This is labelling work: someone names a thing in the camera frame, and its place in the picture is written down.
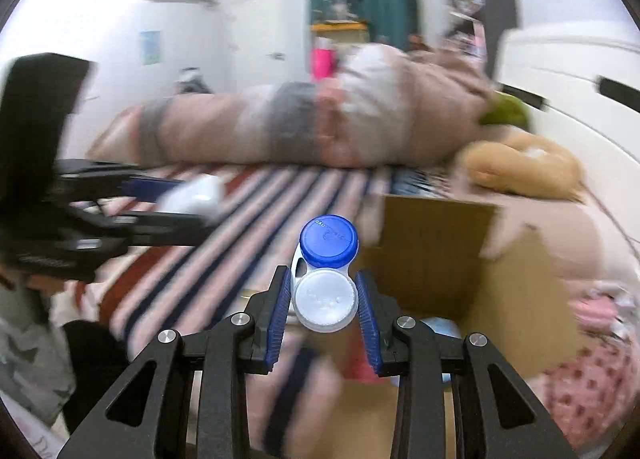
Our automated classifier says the white wardrobe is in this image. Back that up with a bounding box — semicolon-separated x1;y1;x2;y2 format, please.
492;22;640;200

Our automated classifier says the green plush toy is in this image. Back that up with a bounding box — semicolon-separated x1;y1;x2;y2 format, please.
479;92;532;130

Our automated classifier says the pink grey rolled quilt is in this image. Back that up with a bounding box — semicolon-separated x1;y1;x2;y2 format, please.
90;43;496;169

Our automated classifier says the blue wall poster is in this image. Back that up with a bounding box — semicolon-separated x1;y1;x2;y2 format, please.
140;30;161;66

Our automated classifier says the beige pillow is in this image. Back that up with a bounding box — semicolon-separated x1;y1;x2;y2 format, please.
480;194;631;285

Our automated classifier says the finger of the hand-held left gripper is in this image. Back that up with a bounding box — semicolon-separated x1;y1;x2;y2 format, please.
65;174;183;205
112;212;216;247

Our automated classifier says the pink patterned cloth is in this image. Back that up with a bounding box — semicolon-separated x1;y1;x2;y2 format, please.
530;284;640;455

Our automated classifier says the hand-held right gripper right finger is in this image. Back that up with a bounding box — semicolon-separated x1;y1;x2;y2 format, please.
354;270;573;459

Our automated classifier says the brown cardboard box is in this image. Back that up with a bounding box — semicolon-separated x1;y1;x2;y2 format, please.
327;194;586;459

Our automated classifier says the tan plush toy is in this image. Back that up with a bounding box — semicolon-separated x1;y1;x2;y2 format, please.
457;132;586;202

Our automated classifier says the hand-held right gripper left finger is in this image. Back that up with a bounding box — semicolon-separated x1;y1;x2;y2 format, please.
56;267;293;459

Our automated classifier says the blue white contact lens case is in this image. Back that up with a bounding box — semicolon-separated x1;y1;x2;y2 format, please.
291;214;362;333

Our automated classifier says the striped bed sheet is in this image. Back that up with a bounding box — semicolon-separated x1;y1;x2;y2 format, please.
97;163;451;355

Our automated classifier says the pink bottle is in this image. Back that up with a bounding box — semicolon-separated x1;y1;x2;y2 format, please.
310;36;337;81

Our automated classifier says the small white container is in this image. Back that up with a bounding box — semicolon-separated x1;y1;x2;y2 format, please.
157;175;224;225

